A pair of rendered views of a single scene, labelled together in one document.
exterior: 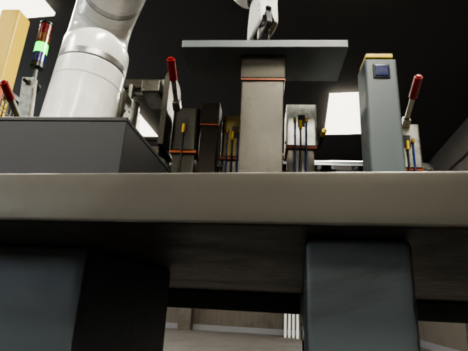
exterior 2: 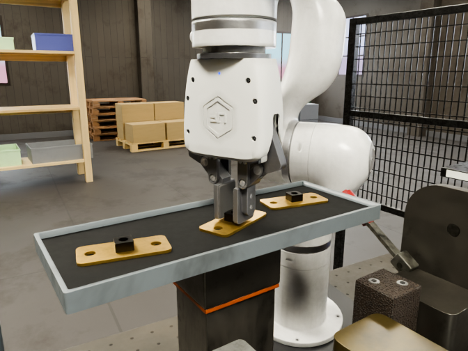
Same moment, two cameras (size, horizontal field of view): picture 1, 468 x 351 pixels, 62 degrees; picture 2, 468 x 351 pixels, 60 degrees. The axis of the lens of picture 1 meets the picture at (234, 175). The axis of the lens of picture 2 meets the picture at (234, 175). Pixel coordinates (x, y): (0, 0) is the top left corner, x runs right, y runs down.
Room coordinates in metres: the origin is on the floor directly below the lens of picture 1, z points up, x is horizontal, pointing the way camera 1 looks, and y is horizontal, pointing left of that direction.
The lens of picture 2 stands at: (1.14, -0.32, 1.32)
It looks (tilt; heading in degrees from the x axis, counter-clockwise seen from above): 14 degrees down; 141
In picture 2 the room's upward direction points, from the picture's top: straight up
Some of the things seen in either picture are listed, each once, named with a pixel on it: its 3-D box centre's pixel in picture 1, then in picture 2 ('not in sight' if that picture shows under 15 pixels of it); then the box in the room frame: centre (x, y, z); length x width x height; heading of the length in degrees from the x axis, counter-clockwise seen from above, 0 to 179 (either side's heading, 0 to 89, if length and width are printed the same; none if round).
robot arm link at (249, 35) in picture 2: not in sight; (232, 38); (0.80, -0.05, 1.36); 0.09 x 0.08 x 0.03; 16
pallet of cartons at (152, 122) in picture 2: not in sight; (156, 124); (-5.60, 3.27, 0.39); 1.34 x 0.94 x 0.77; 80
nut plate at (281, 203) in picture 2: not in sight; (294, 197); (0.80, 0.06, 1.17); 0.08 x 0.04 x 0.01; 74
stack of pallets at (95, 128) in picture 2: not in sight; (116, 118); (-7.02, 3.11, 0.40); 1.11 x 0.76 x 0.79; 80
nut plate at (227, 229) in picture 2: not in sight; (234, 216); (0.80, -0.05, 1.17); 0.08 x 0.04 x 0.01; 106
